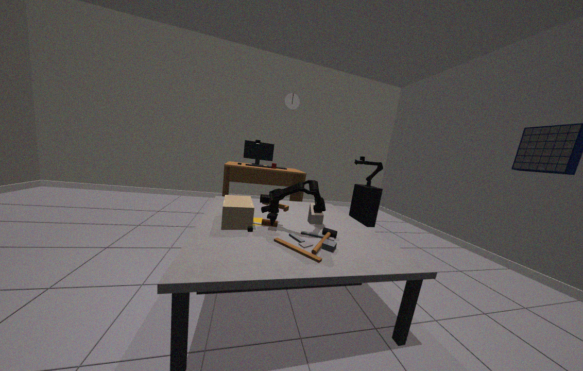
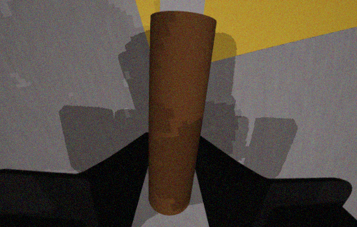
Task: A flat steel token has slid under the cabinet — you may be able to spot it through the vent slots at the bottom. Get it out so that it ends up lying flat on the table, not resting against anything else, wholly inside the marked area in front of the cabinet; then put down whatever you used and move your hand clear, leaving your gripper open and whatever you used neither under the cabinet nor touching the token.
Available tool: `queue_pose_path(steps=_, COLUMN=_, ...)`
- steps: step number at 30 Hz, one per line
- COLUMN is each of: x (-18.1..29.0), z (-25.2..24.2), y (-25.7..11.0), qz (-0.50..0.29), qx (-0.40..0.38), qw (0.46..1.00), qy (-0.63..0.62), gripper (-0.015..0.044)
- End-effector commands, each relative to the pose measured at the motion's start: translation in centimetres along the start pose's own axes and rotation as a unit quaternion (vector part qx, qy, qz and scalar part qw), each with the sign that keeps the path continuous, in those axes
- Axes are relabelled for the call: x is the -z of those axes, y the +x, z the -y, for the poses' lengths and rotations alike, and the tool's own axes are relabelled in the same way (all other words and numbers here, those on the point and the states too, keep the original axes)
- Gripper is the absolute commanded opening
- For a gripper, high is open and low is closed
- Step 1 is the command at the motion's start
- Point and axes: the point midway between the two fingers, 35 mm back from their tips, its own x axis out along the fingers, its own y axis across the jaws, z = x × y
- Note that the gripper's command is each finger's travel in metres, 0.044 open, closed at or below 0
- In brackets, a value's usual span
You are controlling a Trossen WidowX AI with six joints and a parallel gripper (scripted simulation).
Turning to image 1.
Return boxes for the tan l-shaped wooden stick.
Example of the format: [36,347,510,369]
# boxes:
[262,202,289,211]

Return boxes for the brown cylinder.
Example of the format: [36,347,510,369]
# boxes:
[253,219,278,227]

